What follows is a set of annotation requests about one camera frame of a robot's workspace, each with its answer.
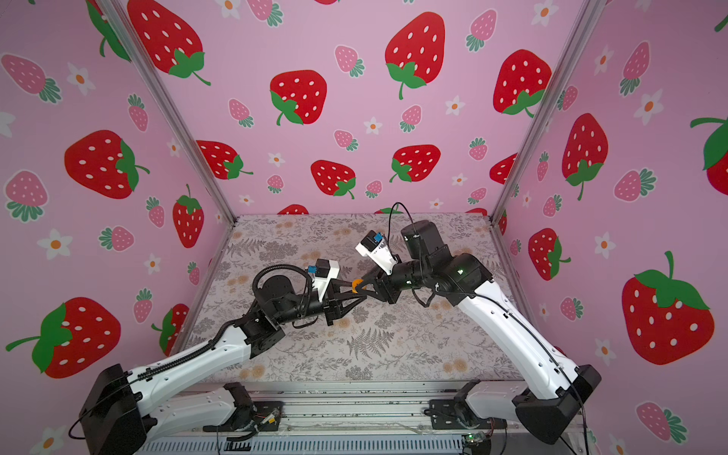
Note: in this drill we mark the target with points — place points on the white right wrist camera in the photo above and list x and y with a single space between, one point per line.
375 247

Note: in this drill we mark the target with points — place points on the floral patterned table mat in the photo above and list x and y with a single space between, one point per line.
375 342

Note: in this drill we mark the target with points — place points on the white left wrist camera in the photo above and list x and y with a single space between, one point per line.
323 272

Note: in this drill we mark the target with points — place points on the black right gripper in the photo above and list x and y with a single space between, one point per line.
384 283

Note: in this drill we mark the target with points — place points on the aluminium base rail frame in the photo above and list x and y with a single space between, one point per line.
360 417

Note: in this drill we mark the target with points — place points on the orange paint jar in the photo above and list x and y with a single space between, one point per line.
358 286

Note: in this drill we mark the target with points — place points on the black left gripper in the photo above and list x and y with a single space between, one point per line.
331 301

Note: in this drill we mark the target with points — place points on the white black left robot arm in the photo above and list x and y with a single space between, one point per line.
128 408

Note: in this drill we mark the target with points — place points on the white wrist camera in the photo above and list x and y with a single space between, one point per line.
323 272
375 247

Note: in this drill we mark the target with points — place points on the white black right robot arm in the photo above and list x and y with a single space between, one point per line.
554 390

